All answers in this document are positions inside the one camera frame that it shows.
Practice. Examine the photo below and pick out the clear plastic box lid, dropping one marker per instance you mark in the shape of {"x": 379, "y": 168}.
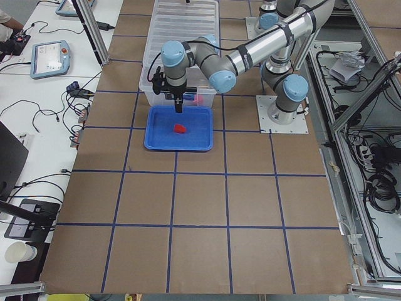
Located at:
{"x": 181, "y": 21}

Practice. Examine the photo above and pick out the red block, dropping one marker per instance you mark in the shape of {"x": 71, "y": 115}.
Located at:
{"x": 180, "y": 129}

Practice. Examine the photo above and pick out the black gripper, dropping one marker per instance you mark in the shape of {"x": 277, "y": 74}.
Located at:
{"x": 177, "y": 90}

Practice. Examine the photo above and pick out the black tablet device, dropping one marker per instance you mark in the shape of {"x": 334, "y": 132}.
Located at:
{"x": 32, "y": 219}

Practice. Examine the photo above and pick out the clear plastic storage box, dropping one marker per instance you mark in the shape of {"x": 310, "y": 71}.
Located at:
{"x": 172, "y": 53}

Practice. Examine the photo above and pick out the white paper cup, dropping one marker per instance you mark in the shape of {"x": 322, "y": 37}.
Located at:
{"x": 20, "y": 252}

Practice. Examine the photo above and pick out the teach pendant near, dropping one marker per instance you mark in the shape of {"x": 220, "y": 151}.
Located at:
{"x": 50, "y": 59}

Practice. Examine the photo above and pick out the teach pendant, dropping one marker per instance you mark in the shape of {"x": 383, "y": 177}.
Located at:
{"x": 50, "y": 59}
{"x": 66, "y": 9}

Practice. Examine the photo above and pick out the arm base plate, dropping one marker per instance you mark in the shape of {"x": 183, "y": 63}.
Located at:
{"x": 274, "y": 121}
{"x": 253, "y": 28}

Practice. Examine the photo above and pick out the blue plastic tray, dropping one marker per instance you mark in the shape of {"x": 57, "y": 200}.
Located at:
{"x": 190, "y": 130}

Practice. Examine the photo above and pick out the aluminium frame post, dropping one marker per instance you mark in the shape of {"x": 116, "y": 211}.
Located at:
{"x": 92, "y": 31}

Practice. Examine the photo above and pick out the teach pendant far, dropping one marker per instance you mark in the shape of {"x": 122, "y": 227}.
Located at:
{"x": 66, "y": 9}

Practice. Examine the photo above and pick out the black monitor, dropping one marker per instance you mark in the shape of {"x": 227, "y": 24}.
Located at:
{"x": 13, "y": 158}

